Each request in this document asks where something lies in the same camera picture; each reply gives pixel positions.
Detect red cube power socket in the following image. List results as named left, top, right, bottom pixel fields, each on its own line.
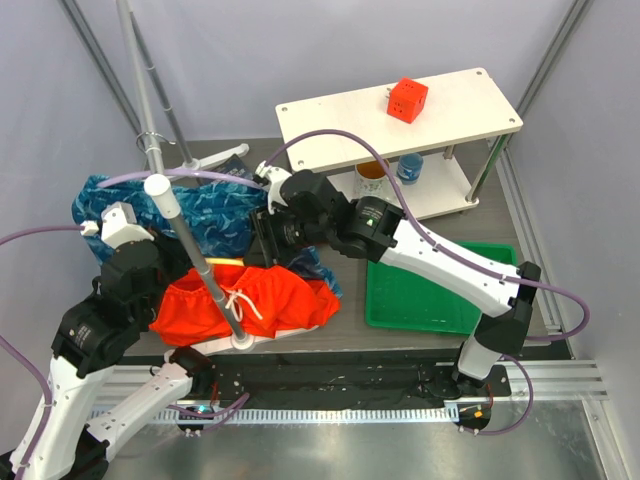
left=387, top=77, right=429, bottom=124

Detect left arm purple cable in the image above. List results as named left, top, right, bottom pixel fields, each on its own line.
left=0, top=224, right=251, bottom=471

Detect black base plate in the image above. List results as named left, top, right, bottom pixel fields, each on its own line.
left=94, top=352, right=512, bottom=401

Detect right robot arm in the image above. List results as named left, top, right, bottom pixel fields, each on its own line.
left=247, top=164, right=540, bottom=395

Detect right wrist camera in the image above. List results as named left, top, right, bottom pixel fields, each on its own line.
left=253, top=161, right=291, bottom=215

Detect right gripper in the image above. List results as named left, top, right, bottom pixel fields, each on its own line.
left=244, top=201, right=331, bottom=271

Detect yellow clothes hanger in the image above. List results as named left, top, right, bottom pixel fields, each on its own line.
left=205, top=257, right=244, bottom=267

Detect orange shorts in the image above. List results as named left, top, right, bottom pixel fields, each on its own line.
left=150, top=265, right=340, bottom=346

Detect white patterned mug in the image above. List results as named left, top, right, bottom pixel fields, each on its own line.
left=353, top=160, right=390, bottom=201

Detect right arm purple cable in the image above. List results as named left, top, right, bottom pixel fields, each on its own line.
left=263, top=128, right=592, bottom=439

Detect dark blue book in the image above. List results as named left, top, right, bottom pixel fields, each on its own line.
left=213, top=154, right=253, bottom=180

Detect white two-tier shelf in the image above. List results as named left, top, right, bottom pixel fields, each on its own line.
left=275, top=67, right=523, bottom=220

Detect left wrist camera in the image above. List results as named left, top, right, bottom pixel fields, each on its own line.
left=81, top=202, right=154, bottom=249

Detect blue cup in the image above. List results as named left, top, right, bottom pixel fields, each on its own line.
left=396, top=153, right=424, bottom=185

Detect grey clothes rack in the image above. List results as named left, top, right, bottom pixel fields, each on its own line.
left=114, top=0, right=321, bottom=355

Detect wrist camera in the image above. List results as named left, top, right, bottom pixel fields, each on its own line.
left=81, top=202, right=154, bottom=249
left=253, top=161, right=291, bottom=215

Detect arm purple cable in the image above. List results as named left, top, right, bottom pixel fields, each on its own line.
left=0, top=224, right=251, bottom=471
left=263, top=128, right=592, bottom=439

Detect green plastic tray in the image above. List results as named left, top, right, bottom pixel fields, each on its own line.
left=364, top=241, right=519, bottom=337

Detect blue patterned shorts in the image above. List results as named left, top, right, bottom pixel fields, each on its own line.
left=70, top=173, right=346, bottom=300

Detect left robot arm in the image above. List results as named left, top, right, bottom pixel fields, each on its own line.
left=1, top=233, right=213, bottom=479

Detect purple clothes hanger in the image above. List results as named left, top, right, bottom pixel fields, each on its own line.
left=97, top=168, right=262, bottom=190

